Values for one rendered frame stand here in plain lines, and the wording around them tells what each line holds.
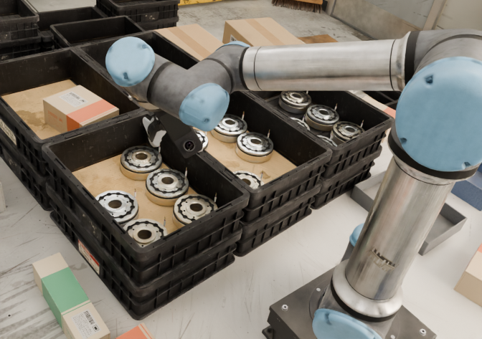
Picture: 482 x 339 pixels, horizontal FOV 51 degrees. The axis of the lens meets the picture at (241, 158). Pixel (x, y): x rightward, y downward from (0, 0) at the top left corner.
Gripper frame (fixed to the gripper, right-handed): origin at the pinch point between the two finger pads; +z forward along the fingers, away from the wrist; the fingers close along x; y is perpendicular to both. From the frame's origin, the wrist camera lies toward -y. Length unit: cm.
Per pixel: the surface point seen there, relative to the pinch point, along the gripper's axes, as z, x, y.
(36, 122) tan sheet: 19, 34, 32
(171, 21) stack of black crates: 155, -18, 119
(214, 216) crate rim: -0.9, 4.2, -19.8
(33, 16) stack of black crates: 101, 39, 127
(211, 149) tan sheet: 29.2, -2.0, 2.0
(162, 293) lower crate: 4.7, 22.7, -26.9
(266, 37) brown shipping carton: 77, -42, 44
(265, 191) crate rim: 8.7, -7.8, -19.3
